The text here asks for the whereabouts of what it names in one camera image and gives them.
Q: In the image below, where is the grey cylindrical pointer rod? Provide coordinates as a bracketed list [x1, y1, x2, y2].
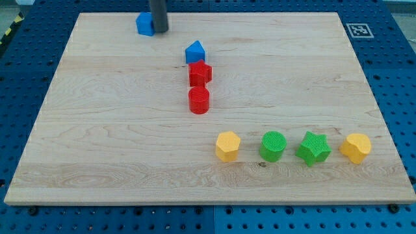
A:
[149, 0, 169, 33]

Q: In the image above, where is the white fiducial marker tag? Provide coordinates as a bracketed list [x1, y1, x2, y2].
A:
[346, 23, 374, 38]

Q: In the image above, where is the red cylinder block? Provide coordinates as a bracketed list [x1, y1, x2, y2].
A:
[188, 86, 210, 114]

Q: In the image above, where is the yellow black hazard tape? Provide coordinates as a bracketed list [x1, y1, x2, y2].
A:
[1, 12, 25, 47]

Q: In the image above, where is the yellow heart block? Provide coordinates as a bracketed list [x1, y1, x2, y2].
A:
[339, 133, 372, 164]

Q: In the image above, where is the red star block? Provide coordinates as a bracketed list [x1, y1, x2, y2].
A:
[188, 60, 213, 87]

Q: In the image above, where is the light wooden board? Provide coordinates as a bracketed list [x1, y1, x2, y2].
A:
[5, 12, 415, 205]

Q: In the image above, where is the blue triangle block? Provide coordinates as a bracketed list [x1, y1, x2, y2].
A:
[185, 40, 205, 64]

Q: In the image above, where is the yellow hexagon block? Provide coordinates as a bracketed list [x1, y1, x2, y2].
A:
[215, 131, 241, 163]

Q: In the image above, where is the green cylinder block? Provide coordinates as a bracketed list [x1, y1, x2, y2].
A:
[259, 131, 287, 163]

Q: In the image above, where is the green star block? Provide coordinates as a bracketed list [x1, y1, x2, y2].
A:
[295, 131, 332, 167]

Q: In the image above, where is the blue cube block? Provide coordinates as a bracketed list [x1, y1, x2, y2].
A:
[136, 12, 155, 36]

